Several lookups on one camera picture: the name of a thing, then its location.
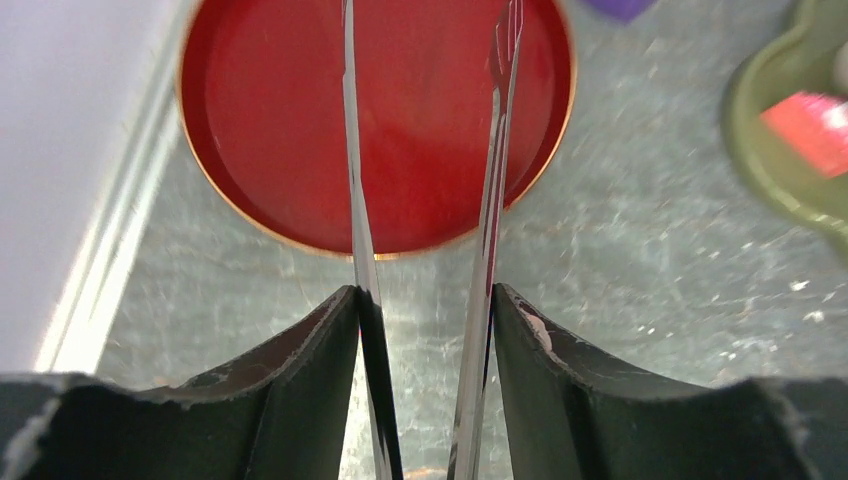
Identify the green three-tier serving stand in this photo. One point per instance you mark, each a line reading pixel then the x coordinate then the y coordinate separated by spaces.
pixel 809 54

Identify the pink cake slice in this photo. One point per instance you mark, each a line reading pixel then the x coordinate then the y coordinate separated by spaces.
pixel 814 125

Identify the purple metronome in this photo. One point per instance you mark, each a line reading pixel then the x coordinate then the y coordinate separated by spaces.
pixel 622 11

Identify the metal tongs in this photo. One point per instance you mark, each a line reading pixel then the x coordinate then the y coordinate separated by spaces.
pixel 468 419

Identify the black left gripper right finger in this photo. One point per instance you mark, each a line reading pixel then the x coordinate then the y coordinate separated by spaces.
pixel 574 411

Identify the red round tray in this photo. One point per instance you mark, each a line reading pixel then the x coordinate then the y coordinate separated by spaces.
pixel 260 92

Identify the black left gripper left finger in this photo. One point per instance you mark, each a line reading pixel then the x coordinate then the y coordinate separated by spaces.
pixel 277 411

